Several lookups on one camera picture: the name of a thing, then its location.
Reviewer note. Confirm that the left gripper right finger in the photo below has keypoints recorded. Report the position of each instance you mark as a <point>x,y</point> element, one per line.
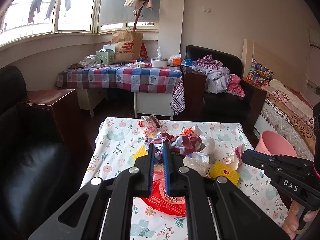
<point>215,209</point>

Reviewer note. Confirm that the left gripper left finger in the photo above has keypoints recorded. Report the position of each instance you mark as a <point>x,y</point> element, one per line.
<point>101,209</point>

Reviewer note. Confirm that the red plastic snack bag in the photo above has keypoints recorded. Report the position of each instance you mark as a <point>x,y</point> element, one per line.
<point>160,201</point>

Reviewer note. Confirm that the yellow foam net with sticker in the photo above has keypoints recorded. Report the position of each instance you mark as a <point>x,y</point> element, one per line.
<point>220,169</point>

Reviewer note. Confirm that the white foam fruit net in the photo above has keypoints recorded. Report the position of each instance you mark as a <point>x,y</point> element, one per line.
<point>201,167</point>

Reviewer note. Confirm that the pink paper cup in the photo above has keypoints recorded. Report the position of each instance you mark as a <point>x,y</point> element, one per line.
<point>233,160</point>

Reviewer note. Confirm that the yellow foam fruit net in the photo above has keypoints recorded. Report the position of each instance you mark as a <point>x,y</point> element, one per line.
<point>140,153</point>

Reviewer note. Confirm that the white and orange plastic bag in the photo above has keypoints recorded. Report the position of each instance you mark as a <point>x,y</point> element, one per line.
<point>196,143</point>

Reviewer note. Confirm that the clear candy snack bag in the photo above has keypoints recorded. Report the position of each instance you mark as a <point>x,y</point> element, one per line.
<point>150,125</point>

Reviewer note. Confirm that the pink plastic trash bin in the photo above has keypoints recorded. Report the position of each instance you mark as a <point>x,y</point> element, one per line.
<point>271,143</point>

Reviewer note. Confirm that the bed with floral blanket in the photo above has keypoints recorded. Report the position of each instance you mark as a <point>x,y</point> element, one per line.
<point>284,109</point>

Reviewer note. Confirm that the floral bear tablecloth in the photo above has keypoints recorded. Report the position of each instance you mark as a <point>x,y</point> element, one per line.
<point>119,139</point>

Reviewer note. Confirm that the black leather sofa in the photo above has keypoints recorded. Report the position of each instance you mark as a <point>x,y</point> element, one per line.
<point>38,172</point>

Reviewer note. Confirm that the black leather armchair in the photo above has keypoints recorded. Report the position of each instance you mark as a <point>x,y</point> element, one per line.
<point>227,97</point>

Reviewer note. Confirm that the colourful comic pillow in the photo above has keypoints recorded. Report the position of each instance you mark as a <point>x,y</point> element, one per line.
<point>259,75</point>

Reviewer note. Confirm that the dark wooden side table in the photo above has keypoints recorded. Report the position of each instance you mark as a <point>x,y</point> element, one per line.
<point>64,108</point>

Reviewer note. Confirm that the dark wooden cabinet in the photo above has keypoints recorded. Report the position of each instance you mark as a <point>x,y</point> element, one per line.
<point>194,83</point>

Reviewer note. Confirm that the pile of clothes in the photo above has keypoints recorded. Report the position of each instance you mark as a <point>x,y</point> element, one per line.
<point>219,78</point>

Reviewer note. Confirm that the plaid checkered tablecloth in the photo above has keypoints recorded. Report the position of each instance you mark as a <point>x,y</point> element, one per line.
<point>166,80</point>

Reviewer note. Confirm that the orange tissue box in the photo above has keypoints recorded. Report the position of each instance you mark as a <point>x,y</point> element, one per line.
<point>174,60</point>

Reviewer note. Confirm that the green paper gift box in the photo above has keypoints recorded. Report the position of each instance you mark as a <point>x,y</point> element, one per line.
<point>105,56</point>

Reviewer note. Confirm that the white round container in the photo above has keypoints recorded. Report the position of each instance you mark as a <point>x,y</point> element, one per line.
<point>159,63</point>

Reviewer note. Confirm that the brown New Balance paper bag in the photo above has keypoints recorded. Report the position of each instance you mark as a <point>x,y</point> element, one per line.
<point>127,45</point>

